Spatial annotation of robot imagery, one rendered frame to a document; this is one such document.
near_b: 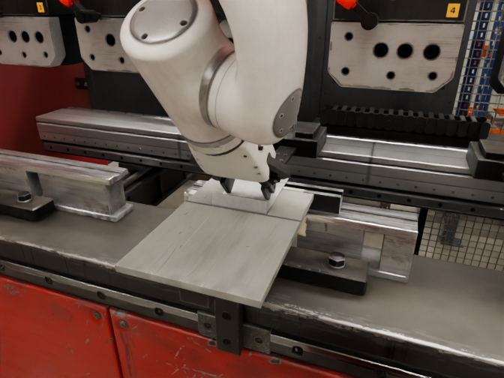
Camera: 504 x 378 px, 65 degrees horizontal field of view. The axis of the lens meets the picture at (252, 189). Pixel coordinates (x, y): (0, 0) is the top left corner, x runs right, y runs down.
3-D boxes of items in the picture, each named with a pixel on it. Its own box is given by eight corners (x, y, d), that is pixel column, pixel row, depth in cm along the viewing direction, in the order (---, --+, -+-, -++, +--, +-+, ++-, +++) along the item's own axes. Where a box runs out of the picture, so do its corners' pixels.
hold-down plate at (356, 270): (187, 256, 68) (186, 242, 67) (201, 241, 73) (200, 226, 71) (364, 297, 59) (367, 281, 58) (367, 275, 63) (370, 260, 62)
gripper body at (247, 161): (265, 100, 46) (280, 149, 56) (187, 93, 49) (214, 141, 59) (249, 154, 43) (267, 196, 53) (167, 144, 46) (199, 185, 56)
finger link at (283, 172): (297, 160, 50) (288, 176, 56) (239, 142, 50) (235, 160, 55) (295, 168, 50) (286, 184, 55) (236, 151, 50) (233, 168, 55)
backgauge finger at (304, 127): (234, 179, 71) (233, 153, 69) (275, 136, 93) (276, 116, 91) (298, 189, 67) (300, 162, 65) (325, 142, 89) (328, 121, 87)
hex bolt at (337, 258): (325, 266, 61) (326, 258, 60) (328, 256, 63) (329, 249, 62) (343, 270, 60) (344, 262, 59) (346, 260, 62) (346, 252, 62)
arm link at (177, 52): (268, 97, 43) (203, 73, 47) (238, -6, 31) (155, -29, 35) (225, 157, 41) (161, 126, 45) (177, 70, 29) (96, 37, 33)
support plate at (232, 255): (115, 271, 46) (114, 265, 46) (211, 183, 68) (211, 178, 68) (260, 309, 40) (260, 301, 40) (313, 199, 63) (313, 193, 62)
